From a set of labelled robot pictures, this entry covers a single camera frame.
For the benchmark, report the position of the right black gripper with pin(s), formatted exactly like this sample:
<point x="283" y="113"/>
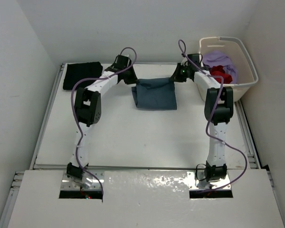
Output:
<point x="176" y="76"/>

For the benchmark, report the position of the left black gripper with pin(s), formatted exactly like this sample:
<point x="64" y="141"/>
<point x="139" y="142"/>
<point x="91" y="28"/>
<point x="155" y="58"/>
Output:
<point x="133" y="79"/>

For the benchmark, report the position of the blue shirt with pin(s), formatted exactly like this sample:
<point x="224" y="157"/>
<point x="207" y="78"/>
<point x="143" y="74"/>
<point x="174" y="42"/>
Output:
<point x="156" y="94"/>

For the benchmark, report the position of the lilac cloth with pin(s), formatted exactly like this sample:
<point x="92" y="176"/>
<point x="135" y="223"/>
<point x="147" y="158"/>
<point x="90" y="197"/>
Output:
<point x="216" y="58"/>

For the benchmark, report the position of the black t shirt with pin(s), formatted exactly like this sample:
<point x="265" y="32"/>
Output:
<point x="79" y="71"/>

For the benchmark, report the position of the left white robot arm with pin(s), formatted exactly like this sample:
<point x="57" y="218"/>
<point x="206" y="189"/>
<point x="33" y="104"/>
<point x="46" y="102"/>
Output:
<point x="87" y="109"/>

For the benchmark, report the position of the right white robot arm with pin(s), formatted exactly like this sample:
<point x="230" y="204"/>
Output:
<point x="218" y="111"/>

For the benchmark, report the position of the red shirt in basket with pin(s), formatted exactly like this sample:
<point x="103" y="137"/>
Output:
<point x="220" y="75"/>

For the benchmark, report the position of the cream laundry basket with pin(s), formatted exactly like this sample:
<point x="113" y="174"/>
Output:
<point x="228" y="55"/>

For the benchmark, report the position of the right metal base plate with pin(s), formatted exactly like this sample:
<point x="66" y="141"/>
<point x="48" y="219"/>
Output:
<point x="195" y="184"/>

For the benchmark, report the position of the metal base plate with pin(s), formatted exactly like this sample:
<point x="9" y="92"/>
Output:
<point x="87" y="183"/>
<point x="195" y="184"/>

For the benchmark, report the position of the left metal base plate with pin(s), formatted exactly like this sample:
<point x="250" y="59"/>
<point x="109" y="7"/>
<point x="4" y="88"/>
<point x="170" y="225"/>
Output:
<point x="87" y="183"/>

